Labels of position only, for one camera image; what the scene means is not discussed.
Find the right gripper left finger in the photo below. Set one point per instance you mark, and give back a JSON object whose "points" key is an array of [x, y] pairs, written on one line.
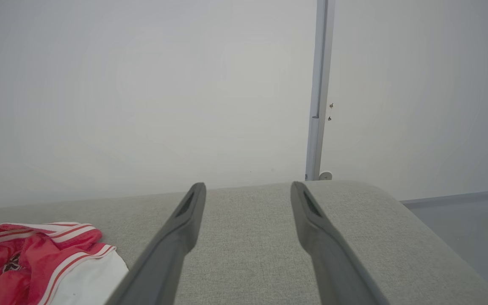
{"points": [[163, 258]]}

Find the grey post foot bracket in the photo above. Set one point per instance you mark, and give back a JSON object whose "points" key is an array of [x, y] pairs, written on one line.
{"points": [[325, 176]]}

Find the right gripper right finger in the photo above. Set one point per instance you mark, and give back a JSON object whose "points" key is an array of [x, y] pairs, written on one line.
{"points": [[333, 262]]}

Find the red and white jersey shirt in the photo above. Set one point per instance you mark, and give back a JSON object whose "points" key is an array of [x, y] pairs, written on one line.
{"points": [[36, 262]]}

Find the grey metal post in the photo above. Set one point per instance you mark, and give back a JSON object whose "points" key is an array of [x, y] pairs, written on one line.
{"points": [[318, 84]]}

